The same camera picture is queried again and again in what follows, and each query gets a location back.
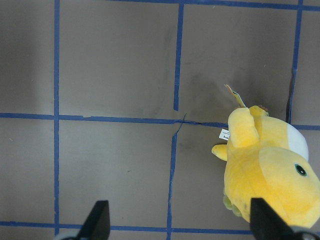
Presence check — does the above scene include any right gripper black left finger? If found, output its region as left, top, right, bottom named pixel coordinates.
left=77, top=200, right=110, bottom=240

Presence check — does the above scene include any yellow plush dinosaur toy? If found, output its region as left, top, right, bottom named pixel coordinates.
left=211, top=92, right=320, bottom=228

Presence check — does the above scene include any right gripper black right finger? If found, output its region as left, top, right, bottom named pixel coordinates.
left=250, top=198, right=292, bottom=240

